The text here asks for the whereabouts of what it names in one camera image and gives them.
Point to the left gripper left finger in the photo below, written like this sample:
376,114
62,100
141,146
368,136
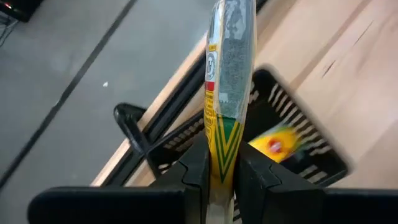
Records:
192,174

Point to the black plastic basket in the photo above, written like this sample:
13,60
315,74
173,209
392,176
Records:
270,112

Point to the staples packet yellow green print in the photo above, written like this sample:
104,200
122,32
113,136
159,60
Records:
231,62

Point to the packet with yellow green print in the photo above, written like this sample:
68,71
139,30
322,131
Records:
276,144

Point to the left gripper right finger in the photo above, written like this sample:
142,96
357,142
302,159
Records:
255,177

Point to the black device with red light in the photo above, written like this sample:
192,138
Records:
21,7

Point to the black clamp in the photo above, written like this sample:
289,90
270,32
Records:
130,119

